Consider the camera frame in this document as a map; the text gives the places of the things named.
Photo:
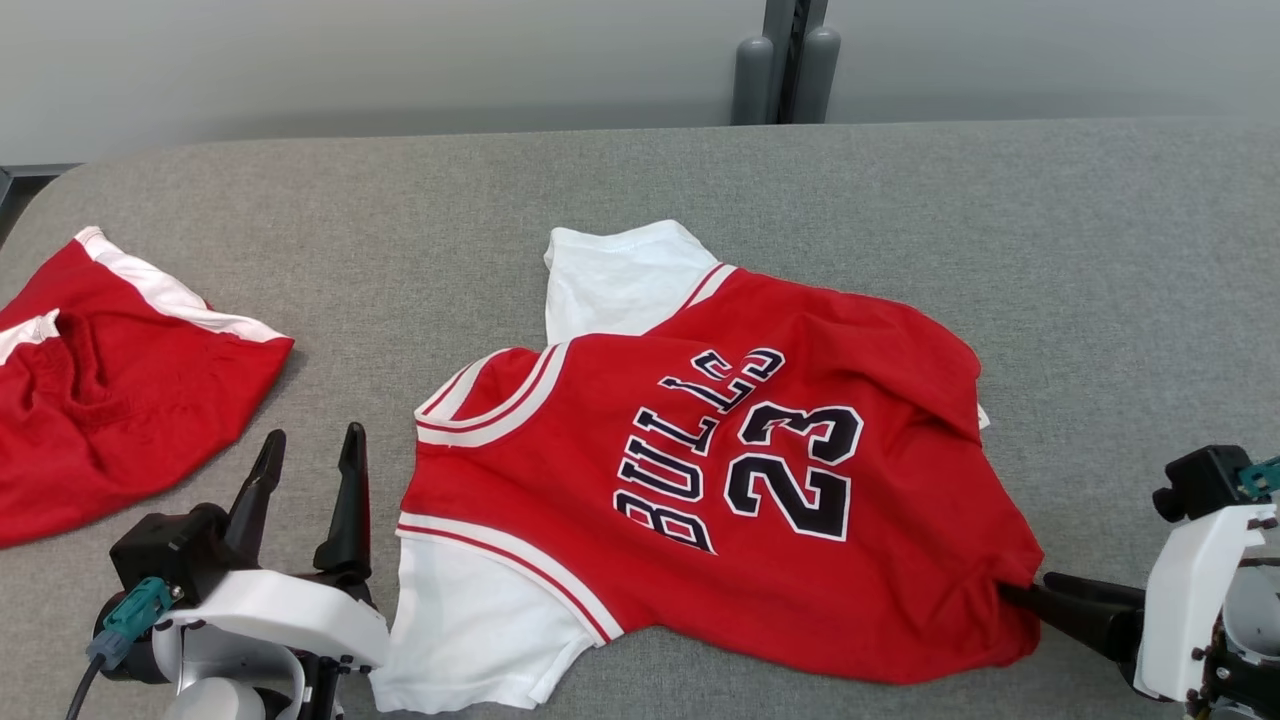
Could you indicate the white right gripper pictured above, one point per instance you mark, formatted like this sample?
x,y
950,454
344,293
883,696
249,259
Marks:
x,y
1185,610

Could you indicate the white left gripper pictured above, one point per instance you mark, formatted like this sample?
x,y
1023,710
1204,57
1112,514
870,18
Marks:
x,y
290,610

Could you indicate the red shorts white side stripe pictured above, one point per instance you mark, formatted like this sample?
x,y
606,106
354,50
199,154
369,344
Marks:
x,y
130,420

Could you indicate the red Bulls jersey white sleeves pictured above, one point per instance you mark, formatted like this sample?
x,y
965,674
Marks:
x,y
600,420

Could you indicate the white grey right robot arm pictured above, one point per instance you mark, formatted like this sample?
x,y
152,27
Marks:
x,y
1250,620

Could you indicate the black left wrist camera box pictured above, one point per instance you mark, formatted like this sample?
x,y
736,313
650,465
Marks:
x,y
165,555

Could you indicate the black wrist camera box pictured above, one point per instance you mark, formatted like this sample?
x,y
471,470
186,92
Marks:
x,y
165,555
1200,480

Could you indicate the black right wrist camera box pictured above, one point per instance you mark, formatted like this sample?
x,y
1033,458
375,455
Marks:
x,y
1200,480

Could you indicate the grey partition post twin cylinders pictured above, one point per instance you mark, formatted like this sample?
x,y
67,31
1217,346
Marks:
x,y
752,85

